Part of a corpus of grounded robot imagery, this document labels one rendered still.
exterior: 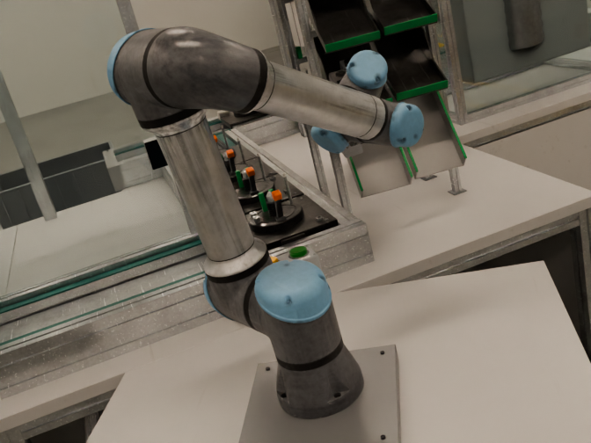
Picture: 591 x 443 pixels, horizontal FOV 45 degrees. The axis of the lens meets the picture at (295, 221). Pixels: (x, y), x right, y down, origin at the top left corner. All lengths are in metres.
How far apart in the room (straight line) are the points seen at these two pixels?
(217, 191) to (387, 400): 0.44
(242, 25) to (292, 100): 11.24
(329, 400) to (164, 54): 0.60
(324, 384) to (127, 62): 0.59
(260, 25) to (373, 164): 10.61
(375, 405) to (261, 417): 0.20
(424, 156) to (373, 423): 0.86
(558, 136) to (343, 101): 1.69
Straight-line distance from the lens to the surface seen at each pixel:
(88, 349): 1.64
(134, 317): 1.62
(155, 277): 1.83
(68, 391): 1.60
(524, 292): 1.50
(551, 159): 2.75
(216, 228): 1.17
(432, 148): 1.85
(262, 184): 2.04
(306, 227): 1.71
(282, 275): 1.15
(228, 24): 12.26
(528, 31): 2.71
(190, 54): 0.99
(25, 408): 1.61
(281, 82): 1.05
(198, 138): 1.12
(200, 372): 1.48
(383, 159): 1.81
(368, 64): 1.35
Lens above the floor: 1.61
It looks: 21 degrees down
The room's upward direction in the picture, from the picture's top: 15 degrees counter-clockwise
